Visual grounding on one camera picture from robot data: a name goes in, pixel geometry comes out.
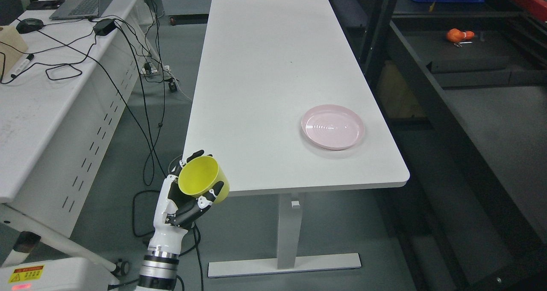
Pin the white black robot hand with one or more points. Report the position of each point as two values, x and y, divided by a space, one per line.
176 211

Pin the yellow plastic cup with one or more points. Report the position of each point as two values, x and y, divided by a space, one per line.
200 175

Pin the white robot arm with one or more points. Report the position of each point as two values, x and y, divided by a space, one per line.
158 271

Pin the dark metal shelf rack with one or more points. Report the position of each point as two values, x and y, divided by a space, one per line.
470 118

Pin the orange toy on shelf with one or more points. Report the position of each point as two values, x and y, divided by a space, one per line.
457 36

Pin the white power strip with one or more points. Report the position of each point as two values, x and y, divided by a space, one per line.
149 70

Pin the white standing desk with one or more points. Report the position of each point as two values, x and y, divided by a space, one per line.
264 64

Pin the white side desk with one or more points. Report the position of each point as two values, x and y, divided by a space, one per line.
57 120

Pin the pink plastic plate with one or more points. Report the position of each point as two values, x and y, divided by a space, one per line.
332 127

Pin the black power adapter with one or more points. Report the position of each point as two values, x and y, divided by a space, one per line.
104 27

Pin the black marker pen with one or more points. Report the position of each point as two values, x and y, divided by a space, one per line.
22 66

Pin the grey laptop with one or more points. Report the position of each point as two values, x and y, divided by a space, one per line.
78 9

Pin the cardboard box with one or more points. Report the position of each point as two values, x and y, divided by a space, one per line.
12 48

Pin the black computer mouse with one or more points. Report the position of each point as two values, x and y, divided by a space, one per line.
28 25

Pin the grey office chair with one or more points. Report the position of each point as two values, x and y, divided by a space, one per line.
11 9

